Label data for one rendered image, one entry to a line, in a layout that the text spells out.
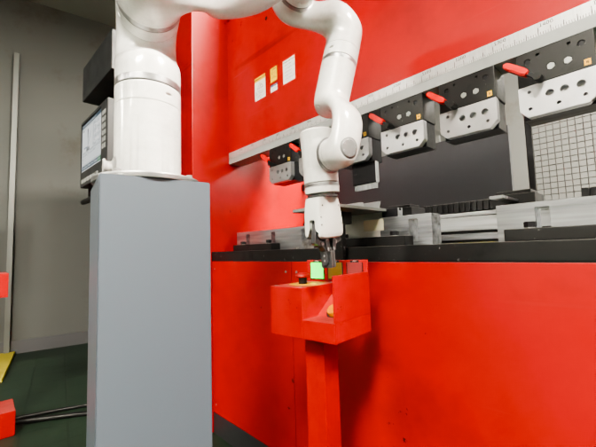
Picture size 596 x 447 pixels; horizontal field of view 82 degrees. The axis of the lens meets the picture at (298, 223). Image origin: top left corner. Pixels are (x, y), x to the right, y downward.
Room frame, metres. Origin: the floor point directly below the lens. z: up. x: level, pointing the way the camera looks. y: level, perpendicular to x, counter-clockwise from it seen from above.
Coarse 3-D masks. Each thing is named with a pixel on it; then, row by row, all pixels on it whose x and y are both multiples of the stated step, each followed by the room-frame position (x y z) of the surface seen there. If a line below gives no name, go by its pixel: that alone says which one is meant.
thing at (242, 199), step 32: (192, 32) 1.68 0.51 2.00; (224, 32) 1.81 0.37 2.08; (192, 64) 1.68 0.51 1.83; (224, 64) 1.81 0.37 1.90; (192, 96) 1.68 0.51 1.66; (224, 96) 1.80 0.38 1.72; (192, 128) 1.68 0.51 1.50; (224, 128) 1.80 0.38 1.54; (192, 160) 1.68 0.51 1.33; (224, 160) 1.80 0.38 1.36; (224, 192) 1.80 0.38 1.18; (256, 192) 1.94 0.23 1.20; (288, 192) 2.11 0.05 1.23; (224, 224) 1.80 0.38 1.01; (256, 224) 1.94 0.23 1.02; (288, 224) 2.10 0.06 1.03
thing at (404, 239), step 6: (348, 240) 1.18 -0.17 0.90; (354, 240) 1.17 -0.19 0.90; (360, 240) 1.15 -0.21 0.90; (366, 240) 1.13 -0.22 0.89; (372, 240) 1.11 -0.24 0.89; (378, 240) 1.10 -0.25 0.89; (384, 240) 1.08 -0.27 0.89; (390, 240) 1.06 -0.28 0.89; (396, 240) 1.05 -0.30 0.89; (402, 240) 1.03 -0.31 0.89; (408, 240) 1.04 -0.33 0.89; (348, 246) 1.19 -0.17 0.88; (354, 246) 1.17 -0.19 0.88; (360, 246) 1.15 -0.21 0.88; (366, 246) 1.13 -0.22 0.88; (372, 246) 1.11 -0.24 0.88
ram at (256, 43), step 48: (384, 0) 1.10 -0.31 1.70; (432, 0) 0.98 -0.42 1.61; (480, 0) 0.89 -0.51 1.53; (528, 0) 0.81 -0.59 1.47; (576, 0) 0.74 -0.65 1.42; (240, 48) 1.72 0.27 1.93; (288, 48) 1.45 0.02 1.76; (384, 48) 1.10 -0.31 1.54; (432, 48) 0.99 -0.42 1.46; (528, 48) 0.81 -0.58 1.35; (240, 96) 1.73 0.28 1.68; (288, 96) 1.46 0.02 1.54; (240, 144) 1.73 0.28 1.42
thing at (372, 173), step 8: (352, 168) 1.25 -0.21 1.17; (360, 168) 1.23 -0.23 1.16; (368, 168) 1.20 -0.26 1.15; (376, 168) 1.19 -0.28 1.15; (360, 176) 1.23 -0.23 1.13; (368, 176) 1.20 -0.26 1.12; (376, 176) 1.18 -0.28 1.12; (360, 184) 1.24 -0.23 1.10; (368, 184) 1.22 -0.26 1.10; (376, 184) 1.19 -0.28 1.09
